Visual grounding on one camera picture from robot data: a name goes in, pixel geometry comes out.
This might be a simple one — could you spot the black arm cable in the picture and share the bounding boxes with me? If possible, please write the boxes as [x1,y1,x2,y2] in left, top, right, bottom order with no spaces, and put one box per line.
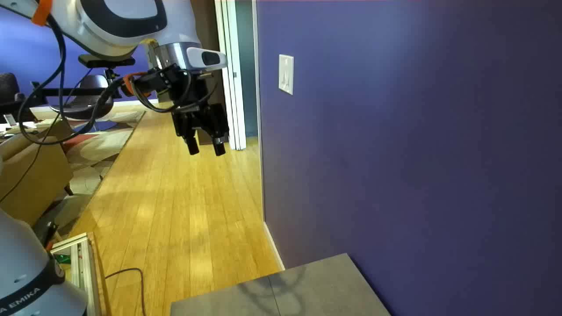
[16,12,195,147]

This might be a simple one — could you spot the white baseboard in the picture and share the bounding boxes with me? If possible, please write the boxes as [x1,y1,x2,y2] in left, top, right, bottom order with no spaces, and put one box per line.
[260,219,288,272]

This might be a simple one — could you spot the brown cardboard box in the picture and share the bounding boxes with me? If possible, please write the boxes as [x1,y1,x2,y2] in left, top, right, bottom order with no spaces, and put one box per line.
[0,131,76,226]

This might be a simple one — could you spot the white double switch wall plate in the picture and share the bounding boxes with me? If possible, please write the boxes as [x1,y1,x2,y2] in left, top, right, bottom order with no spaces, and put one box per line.
[278,52,297,96]

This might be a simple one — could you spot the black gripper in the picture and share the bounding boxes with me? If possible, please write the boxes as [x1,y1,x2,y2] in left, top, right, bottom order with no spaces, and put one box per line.
[165,65,232,158]

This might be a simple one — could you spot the black camera tripod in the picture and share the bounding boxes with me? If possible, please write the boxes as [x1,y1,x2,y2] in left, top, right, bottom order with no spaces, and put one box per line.
[34,51,137,121]

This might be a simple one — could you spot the orange cable strap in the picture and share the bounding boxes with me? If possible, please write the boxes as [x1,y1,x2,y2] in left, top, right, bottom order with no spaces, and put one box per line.
[30,0,56,26]
[120,73,137,98]

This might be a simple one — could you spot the black floor cable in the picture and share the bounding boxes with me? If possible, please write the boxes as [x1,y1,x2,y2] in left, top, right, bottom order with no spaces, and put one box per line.
[104,267,148,316]

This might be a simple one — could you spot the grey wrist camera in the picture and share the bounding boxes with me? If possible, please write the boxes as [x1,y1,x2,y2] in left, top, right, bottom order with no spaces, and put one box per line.
[153,40,229,75]

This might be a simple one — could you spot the grey concrete-look side table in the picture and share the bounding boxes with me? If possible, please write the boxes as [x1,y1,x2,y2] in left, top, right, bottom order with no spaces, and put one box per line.
[169,251,394,316]

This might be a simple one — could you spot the white door frame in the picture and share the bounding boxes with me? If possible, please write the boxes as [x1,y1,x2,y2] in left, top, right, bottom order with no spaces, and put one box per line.
[213,0,250,152]

